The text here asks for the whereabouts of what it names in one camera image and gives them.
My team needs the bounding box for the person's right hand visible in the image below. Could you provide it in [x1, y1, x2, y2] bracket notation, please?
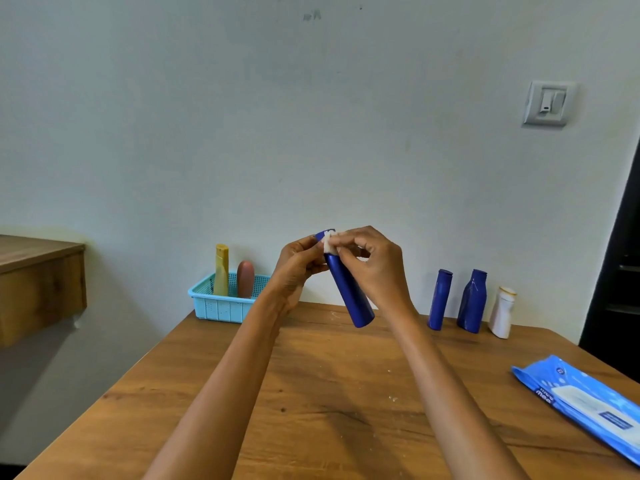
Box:
[325, 225, 419, 323]

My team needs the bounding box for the person's left hand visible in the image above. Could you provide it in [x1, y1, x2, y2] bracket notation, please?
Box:
[262, 234, 331, 315]

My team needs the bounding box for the slim dark blue bottle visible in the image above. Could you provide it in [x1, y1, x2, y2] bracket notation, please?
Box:
[313, 228, 376, 329]
[427, 268, 454, 331]

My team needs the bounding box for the pink bottle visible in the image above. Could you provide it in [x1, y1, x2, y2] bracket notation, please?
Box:
[236, 260, 256, 299]

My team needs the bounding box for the light blue plastic basket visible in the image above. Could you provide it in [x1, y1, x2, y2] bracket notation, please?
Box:
[187, 272, 273, 324]

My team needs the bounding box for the wide dark blue bottle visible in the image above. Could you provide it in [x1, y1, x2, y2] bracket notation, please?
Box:
[456, 269, 489, 335]

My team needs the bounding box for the blue wet wipes pack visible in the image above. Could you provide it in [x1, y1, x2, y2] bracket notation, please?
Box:
[511, 354, 640, 467]

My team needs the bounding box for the person's left forearm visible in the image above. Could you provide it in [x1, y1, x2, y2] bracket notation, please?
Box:
[142, 294, 291, 480]

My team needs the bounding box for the person's right forearm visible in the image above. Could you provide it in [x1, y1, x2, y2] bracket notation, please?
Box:
[392, 309, 531, 480]

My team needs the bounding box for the wooden table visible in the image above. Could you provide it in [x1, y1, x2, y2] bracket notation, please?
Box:
[15, 302, 640, 480]

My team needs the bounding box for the black door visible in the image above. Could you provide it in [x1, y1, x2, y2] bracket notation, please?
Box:
[579, 139, 640, 383]

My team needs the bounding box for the wooden side desk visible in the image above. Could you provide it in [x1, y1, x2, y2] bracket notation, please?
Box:
[0, 234, 88, 348]

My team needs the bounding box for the grey wall light switch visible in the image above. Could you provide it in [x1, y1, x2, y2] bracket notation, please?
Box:
[522, 80, 577, 128]

